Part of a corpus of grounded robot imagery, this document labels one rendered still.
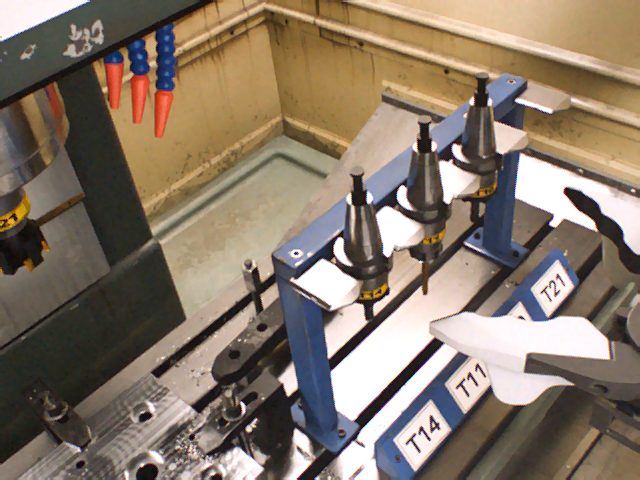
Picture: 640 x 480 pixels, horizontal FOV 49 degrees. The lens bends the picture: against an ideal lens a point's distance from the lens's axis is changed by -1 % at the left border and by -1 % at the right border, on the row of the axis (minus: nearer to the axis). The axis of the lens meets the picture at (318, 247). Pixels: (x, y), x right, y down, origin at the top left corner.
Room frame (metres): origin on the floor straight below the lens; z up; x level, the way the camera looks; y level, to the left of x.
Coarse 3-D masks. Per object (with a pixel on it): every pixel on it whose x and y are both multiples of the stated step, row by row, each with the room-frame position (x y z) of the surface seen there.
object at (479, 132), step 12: (468, 108) 0.70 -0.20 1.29; (480, 108) 0.69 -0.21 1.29; (492, 108) 0.70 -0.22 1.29; (468, 120) 0.70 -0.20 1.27; (480, 120) 0.69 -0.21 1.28; (492, 120) 0.69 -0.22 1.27; (468, 132) 0.69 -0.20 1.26; (480, 132) 0.68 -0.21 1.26; (492, 132) 0.69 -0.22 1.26; (468, 144) 0.69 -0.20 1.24; (480, 144) 0.68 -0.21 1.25; (492, 144) 0.68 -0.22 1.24; (468, 156) 0.69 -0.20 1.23; (480, 156) 0.68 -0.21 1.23
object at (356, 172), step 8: (352, 168) 0.56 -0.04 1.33; (360, 168) 0.56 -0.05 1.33; (352, 176) 0.55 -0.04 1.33; (360, 176) 0.55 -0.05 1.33; (352, 184) 0.56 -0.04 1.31; (360, 184) 0.55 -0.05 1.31; (352, 192) 0.55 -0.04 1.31; (360, 192) 0.55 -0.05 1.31; (352, 200) 0.55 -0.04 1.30; (360, 200) 0.55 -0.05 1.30
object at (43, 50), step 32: (96, 0) 0.33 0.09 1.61; (128, 0) 0.35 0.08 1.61; (160, 0) 0.36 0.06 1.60; (192, 0) 0.37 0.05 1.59; (32, 32) 0.31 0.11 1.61; (64, 32) 0.32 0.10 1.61; (96, 32) 0.33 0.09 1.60; (128, 32) 0.34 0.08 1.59; (0, 64) 0.30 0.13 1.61; (32, 64) 0.31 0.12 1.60; (64, 64) 0.32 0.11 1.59; (0, 96) 0.29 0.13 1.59
